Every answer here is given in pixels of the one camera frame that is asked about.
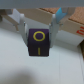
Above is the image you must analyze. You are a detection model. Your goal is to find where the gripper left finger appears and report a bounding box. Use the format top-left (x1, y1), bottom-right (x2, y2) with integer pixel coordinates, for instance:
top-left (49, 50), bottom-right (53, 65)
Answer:
top-left (10, 7), bottom-right (30, 48)

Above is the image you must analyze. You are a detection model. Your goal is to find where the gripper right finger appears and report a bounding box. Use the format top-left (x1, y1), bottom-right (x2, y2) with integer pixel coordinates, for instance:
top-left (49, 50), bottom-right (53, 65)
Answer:
top-left (48, 7), bottom-right (72, 48)

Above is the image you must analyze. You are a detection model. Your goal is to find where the purple block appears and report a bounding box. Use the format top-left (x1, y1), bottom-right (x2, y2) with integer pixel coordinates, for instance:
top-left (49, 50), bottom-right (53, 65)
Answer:
top-left (27, 28), bottom-right (52, 58)

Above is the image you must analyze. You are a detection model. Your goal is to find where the wooden drawer box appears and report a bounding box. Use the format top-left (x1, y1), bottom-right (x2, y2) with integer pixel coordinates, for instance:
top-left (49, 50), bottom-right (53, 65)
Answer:
top-left (23, 7), bottom-right (84, 46)

